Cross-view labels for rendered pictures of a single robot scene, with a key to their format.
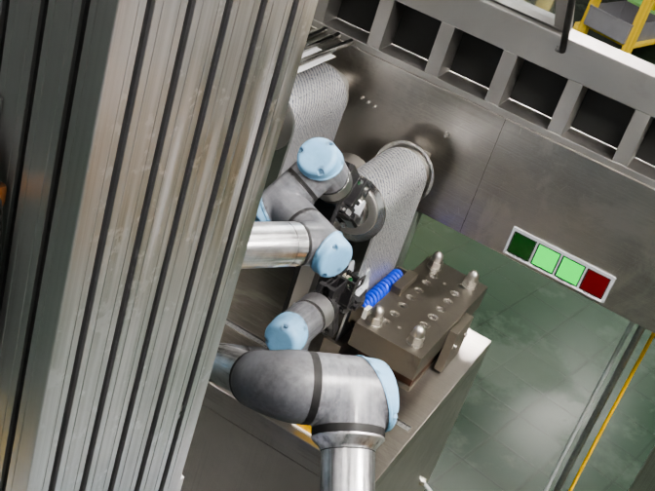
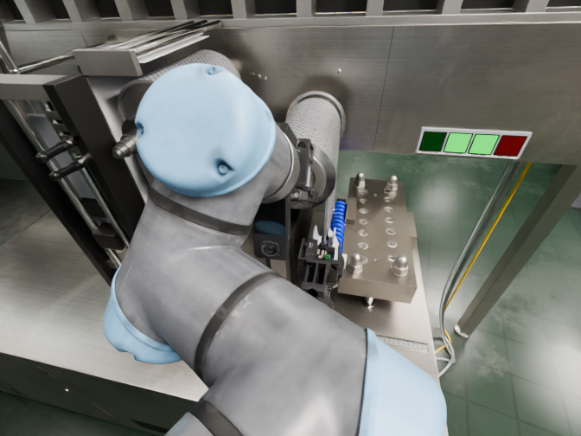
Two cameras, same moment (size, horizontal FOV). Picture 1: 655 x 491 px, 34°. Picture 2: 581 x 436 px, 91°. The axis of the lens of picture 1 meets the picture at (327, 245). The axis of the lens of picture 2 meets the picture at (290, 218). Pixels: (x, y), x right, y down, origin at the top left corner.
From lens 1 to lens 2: 1.68 m
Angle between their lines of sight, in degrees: 11
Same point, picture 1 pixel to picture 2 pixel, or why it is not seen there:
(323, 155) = (204, 114)
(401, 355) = (394, 289)
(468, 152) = (363, 80)
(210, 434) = not seen: hidden behind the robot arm
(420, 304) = (373, 224)
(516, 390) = not seen: hidden behind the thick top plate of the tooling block
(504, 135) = (396, 44)
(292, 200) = (184, 280)
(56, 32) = not seen: outside the picture
